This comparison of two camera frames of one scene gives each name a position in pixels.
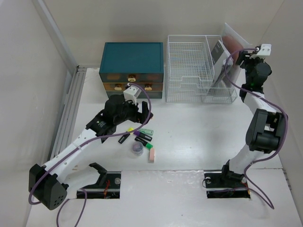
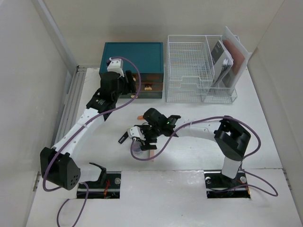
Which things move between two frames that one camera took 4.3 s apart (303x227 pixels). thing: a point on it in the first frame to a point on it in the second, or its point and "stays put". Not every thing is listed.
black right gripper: [246, 57] to [146, 145]
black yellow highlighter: [124, 136] stays put
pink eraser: [152, 155] stays put
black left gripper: [138, 117] to [130, 82]
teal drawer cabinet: [122, 63] stays put
